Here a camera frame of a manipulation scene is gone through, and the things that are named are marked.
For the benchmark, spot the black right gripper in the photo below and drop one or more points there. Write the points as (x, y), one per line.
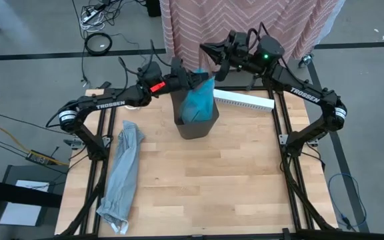
(238, 53)

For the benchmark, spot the grey plastic trash bag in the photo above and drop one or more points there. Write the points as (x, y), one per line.
(123, 173)

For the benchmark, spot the caster wheel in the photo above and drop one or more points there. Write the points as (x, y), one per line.
(305, 60)

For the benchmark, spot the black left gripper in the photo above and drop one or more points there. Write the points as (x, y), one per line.
(180, 78)

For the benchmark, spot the dark grey floor mat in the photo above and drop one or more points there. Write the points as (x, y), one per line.
(50, 216)

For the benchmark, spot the white paper sheet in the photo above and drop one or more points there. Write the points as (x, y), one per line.
(22, 215)

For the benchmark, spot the dark bench bar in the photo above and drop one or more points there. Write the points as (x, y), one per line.
(18, 193)

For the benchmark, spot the dark grey trash bin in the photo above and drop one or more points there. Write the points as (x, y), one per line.
(195, 130)

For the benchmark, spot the red tape tag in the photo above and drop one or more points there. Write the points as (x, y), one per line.
(157, 87)

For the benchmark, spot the white power strip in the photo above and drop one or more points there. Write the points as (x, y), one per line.
(90, 16)

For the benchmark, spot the blue plastic trash bag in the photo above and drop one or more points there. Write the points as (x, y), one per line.
(197, 103)

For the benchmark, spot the black power box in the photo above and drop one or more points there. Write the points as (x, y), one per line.
(38, 157)

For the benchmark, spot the black aluminium frame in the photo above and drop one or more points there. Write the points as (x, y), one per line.
(178, 238)

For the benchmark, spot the pink chevron blanket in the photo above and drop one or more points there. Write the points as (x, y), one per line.
(185, 33)

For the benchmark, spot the black clamp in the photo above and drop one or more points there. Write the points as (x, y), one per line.
(252, 83)
(104, 85)

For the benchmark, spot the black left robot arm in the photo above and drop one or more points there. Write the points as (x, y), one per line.
(108, 101)

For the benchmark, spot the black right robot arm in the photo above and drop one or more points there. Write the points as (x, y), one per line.
(308, 96)

